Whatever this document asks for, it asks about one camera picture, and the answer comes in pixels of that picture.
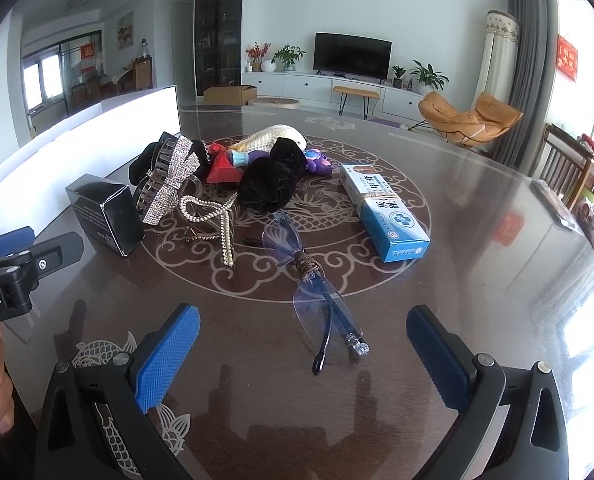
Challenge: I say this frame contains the plain black velvet scrunchie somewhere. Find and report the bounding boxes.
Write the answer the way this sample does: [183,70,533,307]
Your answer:
[238,136,310,211]

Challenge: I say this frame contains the white television cabinet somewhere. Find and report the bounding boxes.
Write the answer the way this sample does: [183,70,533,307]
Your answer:
[240,71,428,121]

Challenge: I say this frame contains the small black box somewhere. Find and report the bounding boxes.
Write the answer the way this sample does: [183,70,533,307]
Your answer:
[65,173,146,258]

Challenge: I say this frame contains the wooden sideboard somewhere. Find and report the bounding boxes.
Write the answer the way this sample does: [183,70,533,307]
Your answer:
[133,56,155,92]

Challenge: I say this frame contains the large white storage box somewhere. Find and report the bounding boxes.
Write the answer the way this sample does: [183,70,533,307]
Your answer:
[0,85,180,233]

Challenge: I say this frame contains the red door decoration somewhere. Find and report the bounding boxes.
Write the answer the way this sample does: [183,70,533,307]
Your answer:
[80,42,98,76]

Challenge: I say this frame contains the covered standing air conditioner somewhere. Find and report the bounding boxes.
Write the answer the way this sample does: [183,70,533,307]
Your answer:
[474,10,520,111]

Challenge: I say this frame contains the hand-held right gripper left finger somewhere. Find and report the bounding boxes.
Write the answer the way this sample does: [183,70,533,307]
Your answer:
[36,302,201,480]

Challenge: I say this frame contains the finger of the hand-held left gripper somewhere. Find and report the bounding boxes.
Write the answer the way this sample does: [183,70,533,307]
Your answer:
[0,226,35,261]
[12,232,85,288]

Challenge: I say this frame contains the blue and white medicine box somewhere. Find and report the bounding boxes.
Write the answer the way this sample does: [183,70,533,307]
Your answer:
[338,162,432,263]

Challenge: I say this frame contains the wooden bench with hairpin legs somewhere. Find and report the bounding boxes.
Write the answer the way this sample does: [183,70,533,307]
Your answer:
[332,85,382,121]

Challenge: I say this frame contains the gold pearl hair clip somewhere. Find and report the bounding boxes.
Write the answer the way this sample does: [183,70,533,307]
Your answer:
[164,192,243,268]

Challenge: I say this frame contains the black flat television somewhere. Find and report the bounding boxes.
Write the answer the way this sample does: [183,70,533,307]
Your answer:
[313,32,393,86]

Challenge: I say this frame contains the dark glass display cabinet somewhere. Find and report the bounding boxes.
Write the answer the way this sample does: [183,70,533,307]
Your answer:
[193,0,246,97]

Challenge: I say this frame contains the red window decoration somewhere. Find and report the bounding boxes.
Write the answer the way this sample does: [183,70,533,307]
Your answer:
[556,35,579,82]

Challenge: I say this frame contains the red fabric bow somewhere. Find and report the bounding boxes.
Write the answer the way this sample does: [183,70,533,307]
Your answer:
[204,142,250,184]

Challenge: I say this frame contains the bushy green potted plant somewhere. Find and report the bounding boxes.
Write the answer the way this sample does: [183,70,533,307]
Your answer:
[273,44,307,73]

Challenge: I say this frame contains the rhinestone bow claw clip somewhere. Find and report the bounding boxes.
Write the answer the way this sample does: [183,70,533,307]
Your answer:
[132,131,203,226]

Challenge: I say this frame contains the orange lounge chair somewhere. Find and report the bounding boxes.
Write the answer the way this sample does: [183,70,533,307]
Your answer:
[409,91,524,150]

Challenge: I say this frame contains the grey curtain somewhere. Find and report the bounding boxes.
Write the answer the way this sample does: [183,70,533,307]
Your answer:
[487,0,560,176]

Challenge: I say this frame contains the cardboard box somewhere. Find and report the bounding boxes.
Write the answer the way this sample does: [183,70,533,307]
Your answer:
[203,84,259,107]

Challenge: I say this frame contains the blue rimless glasses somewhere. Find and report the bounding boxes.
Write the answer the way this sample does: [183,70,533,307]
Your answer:
[243,211,370,375]

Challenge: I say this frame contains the large leafy potted plant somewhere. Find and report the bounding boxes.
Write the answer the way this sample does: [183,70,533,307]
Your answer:
[409,60,450,93]

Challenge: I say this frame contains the red flower arrangement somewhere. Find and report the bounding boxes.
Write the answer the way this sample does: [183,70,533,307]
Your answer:
[245,41,273,73]

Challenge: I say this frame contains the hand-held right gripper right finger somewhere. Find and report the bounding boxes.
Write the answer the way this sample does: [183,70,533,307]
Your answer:
[406,304,570,480]

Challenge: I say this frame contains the framed wall painting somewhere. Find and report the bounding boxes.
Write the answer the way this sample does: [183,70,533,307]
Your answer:
[117,11,135,51]

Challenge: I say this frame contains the round beige floor cushion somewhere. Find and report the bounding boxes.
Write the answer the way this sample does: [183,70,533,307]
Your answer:
[248,97,303,111]

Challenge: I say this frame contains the wooden slatted chair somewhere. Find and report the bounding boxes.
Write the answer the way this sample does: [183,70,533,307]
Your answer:
[540,124,594,211]

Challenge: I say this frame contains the cream and yellow crocheted item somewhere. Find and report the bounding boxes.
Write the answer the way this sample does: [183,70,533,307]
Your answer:
[227,123,307,153]

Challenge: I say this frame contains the dark patterned glossy desktop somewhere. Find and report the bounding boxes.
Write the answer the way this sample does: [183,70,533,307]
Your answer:
[0,105,594,480]

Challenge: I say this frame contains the purple plastic toy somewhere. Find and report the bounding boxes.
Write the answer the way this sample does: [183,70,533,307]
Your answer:
[304,147,335,178]

